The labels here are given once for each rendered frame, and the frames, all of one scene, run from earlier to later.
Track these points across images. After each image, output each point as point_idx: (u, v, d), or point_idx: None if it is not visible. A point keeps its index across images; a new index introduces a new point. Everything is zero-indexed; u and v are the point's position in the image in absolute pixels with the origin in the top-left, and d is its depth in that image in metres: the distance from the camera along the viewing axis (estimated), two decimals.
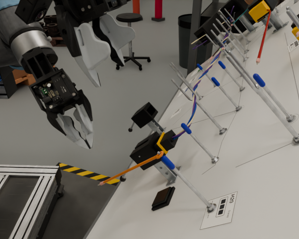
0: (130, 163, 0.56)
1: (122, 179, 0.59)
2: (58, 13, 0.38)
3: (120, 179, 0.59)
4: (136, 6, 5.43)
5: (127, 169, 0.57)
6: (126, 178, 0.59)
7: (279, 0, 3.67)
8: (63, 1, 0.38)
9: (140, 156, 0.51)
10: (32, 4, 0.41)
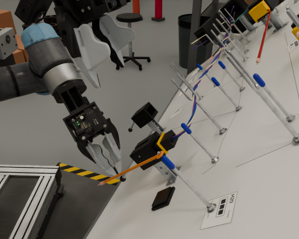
0: (130, 163, 0.56)
1: (122, 179, 0.59)
2: (58, 14, 0.38)
3: (120, 179, 0.59)
4: (136, 6, 5.43)
5: (127, 169, 0.57)
6: (126, 178, 0.59)
7: (279, 0, 3.67)
8: (63, 2, 0.38)
9: (140, 156, 0.51)
10: (32, 4, 0.41)
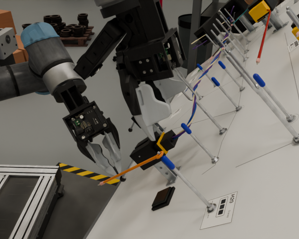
0: (130, 163, 0.56)
1: (122, 179, 0.59)
2: (122, 77, 0.40)
3: (120, 179, 0.59)
4: None
5: (127, 169, 0.57)
6: (126, 178, 0.59)
7: (279, 0, 3.67)
8: (126, 65, 0.40)
9: (140, 156, 0.51)
10: (93, 63, 0.43)
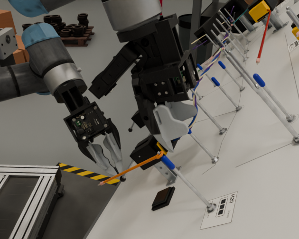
0: (130, 163, 0.56)
1: (122, 179, 0.59)
2: (139, 102, 0.41)
3: (120, 179, 0.59)
4: None
5: (127, 169, 0.57)
6: (126, 178, 0.59)
7: (279, 0, 3.67)
8: (142, 87, 0.41)
9: (140, 156, 0.51)
10: (108, 84, 0.43)
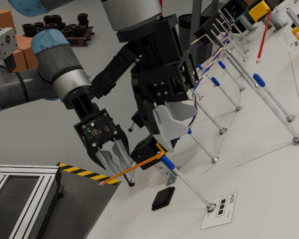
0: None
1: (131, 184, 0.58)
2: (138, 102, 0.41)
3: (128, 185, 0.59)
4: None
5: (133, 172, 0.57)
6: (134, 183, 0.59)
7: (279, 0, 3.67)
8: (141, 87, 0.41)
9: (140, 156, 0.51)
10: (107, 84, 0.43)
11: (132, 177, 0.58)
